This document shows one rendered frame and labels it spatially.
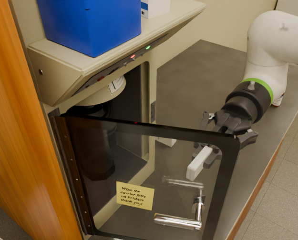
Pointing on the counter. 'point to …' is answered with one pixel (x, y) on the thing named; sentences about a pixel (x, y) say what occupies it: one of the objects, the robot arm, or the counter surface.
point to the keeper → (153, 111)
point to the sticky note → (134, 195)
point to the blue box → (90, 23)
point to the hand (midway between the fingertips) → (199, 161)
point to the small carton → (154, 8)
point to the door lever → (179, 223)
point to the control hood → (69, 64)
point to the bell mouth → (105, 93)
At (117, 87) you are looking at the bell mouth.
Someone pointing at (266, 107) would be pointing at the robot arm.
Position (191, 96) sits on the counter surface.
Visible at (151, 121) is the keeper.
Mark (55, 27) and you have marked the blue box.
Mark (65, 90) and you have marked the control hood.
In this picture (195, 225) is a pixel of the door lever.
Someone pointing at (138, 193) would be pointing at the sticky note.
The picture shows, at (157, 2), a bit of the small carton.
